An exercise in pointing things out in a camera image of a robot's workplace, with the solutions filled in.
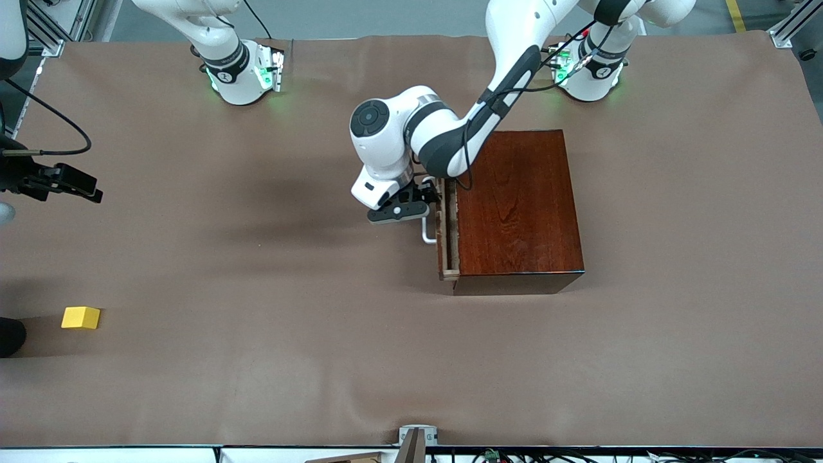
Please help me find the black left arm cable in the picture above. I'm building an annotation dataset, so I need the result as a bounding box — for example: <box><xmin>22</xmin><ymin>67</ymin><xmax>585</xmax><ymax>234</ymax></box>
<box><xmin>411</xmin><ymin>19</ymin><xmax>618</xmax><ymax>194</ymax></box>

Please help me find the black round knob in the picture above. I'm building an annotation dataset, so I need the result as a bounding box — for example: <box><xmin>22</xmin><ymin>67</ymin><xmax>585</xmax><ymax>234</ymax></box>
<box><xmin>0</xmin><ymin>318</ymin><xmax>27</xmax><ymax>358</ymax></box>

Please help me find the aluminium frame profile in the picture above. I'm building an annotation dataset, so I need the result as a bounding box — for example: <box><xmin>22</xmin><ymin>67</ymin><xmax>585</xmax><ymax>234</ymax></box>
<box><xmin>23</xmin><ymin>0</ymin><xmax>123</xmax><ymax>59</ymax></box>
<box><xmin>768</xmin><ymin>0</ymin><xmax>823</xmax><ymax>50</ymax></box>

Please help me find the yellow block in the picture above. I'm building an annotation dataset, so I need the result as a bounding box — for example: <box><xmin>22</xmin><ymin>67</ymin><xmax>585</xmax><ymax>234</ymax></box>
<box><xmin>61</xmin><ymin>306</ymin><xmax>102</xmax><ymax>331</ymax></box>

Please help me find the wooden drawer with white handle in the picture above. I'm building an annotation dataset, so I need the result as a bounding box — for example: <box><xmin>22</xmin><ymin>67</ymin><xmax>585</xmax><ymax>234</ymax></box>
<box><xmin>421</xmin><ymin>177</ymin><xmax>461</xmax><ymax>282</ymax></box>

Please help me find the grey metal bracket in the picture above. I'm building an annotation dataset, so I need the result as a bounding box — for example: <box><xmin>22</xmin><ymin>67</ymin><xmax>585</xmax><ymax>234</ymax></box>
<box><xmin>398</xmin><ymin>424</ymin><xmax>439</xmax><ymax>447</ymax></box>

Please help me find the black base cable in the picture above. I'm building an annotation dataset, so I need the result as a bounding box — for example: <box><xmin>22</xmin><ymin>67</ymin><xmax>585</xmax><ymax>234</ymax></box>
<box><xmin>242</xmin><ymin>0</ymin><xmax>274</xmax><ymax>41</ymax></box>

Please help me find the flat brown wooden board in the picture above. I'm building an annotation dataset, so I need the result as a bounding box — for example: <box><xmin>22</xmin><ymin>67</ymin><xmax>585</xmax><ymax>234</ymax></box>
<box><xmin>303</xmin><ymin>451</ymin><xmax>386</xmax><ymax>463</ymax></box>

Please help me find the dark wooden cabinet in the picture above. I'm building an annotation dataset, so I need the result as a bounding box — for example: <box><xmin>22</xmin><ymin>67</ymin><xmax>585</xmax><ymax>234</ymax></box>
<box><xmin>452</xmin><ymin>130</ymin><xmax>586</xmax><ymax>296</ymax></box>

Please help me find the brown table mat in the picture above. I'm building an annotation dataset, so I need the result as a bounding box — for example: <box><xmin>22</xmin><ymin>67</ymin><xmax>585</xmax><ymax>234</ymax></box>
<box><xmin>0</xmin><ymin>33</ymin><xmax>823</xmax><ymax>449</ymax></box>

